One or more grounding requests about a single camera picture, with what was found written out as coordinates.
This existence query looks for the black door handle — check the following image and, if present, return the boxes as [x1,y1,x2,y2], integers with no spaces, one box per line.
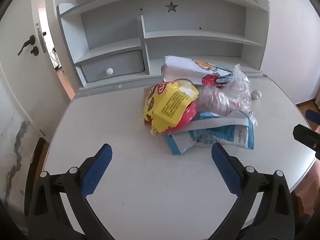
[17,35,36,56]

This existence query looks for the pink plastic wrapper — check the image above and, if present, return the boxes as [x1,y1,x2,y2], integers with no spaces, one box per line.
[175,101,198,130]

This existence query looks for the black frame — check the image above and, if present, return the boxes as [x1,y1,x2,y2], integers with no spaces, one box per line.
[24,137,49,217]

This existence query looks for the white printed paper bag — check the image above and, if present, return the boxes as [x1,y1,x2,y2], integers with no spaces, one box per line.
[161,56,234,88]

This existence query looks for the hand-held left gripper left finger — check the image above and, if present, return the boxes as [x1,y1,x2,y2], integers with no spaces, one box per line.
[28,144,114,240]

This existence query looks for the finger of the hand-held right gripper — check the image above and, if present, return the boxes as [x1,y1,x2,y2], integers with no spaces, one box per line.
[305,109,320,126]
[293,124,320,159]

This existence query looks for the grey drawer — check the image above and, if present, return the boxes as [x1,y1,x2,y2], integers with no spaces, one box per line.
[79,49,145,83]

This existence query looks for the clear plastic bag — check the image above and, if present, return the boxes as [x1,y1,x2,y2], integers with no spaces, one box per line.
[196,64,253,117]

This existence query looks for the yellow snack bag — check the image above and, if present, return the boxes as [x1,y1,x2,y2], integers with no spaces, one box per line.
[142,79,199,138]

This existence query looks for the white door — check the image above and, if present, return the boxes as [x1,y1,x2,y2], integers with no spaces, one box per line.
[0,0,76,145]

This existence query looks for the metal door latch plate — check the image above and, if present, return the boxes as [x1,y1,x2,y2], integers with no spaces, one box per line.
[36,22,47,53]

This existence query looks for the grey white desk shelf unit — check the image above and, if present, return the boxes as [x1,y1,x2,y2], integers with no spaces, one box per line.
[57,0,270,90]

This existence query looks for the blue white packet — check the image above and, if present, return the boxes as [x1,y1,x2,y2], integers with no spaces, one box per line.
[165,110,258,155]

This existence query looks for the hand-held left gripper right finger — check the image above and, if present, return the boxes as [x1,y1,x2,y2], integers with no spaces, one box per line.
[211,142,295,240]

